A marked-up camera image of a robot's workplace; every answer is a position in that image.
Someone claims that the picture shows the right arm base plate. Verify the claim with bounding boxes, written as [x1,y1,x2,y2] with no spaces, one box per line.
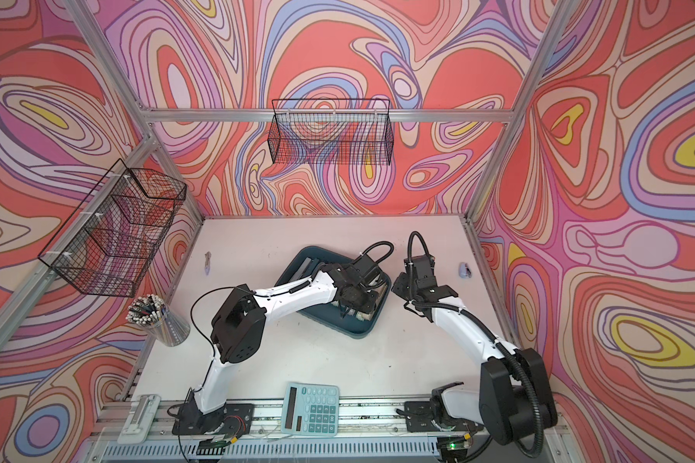
[396,400,484,434]

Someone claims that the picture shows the teal plastic storage box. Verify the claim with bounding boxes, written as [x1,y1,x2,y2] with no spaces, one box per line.
[275,246,391,340]

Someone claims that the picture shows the white vented cable duct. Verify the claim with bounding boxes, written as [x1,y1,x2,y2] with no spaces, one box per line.
[88,436,440,462]

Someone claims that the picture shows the white plastic bracket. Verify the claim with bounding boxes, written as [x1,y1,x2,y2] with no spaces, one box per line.
[117,395,161,445]

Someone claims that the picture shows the grey pruning pliers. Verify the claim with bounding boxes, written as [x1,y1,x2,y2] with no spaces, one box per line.
[295,258,312,279]

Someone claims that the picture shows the back black wire basket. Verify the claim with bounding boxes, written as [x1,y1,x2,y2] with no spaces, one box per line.
[268,98,395,166]

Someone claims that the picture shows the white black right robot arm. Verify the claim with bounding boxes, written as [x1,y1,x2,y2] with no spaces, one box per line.
[392,256,558,458]

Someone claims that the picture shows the bundle of pens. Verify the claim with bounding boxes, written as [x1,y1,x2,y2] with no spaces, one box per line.
[127,294,190,347]

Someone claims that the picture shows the mint green calculator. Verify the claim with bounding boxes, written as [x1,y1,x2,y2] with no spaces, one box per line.
[281,382,340,438]

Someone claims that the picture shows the black wire basket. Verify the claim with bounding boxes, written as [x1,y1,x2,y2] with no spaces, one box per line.
[268,98,395,166]
[38,160,187,297]

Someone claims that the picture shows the small purple clip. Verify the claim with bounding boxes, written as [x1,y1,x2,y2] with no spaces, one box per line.
[204,252,212,275]

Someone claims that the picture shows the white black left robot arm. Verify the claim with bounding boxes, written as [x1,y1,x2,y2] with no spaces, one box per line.
[174,256,391,435]

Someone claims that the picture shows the left black wire basket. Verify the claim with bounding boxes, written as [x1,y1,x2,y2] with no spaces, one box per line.
[38,160,187,297]

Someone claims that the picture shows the beige pruning pliers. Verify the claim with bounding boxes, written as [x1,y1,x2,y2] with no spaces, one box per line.
[355,311,376,321]

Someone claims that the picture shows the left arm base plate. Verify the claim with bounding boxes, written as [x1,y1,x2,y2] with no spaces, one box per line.
[168,402,255,437]

